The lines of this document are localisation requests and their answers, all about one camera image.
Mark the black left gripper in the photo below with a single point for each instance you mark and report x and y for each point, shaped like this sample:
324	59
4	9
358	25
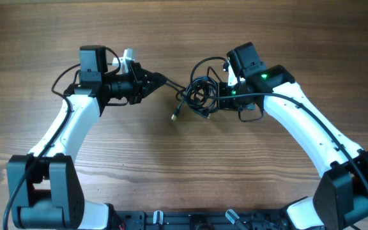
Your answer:
138	82

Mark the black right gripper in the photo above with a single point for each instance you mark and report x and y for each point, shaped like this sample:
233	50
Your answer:
223	96

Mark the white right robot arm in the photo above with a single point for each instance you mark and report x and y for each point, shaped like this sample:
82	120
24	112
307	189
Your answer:
341	198

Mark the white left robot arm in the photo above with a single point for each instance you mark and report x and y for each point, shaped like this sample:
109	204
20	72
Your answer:
45	192

